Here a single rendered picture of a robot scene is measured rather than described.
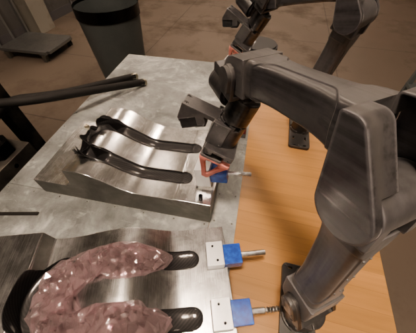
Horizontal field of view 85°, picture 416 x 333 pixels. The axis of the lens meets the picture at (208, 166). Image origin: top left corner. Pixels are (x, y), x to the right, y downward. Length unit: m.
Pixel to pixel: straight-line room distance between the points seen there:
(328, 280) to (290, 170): 0.46
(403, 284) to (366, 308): 1.10
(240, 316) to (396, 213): 0.34
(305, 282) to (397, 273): 1.37
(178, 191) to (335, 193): 0.41
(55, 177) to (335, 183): 0.69
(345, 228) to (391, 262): 1.53
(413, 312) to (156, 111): 1.61
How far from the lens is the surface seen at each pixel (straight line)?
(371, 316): 0.67
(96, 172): 0.63
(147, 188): 0.60
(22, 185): 0.89
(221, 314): 0.49
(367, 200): 0.22
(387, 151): 0.22
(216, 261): 0.51
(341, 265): 0.33
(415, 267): 1.85
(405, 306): 1.72
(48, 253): 0.61
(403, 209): 0.25
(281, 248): 0.63
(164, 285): 0.52
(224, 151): 0.46
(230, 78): 0.37
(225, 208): 0.65
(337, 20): 0.71
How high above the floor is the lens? 1.37
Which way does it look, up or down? 51 degrees down
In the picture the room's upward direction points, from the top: straight up
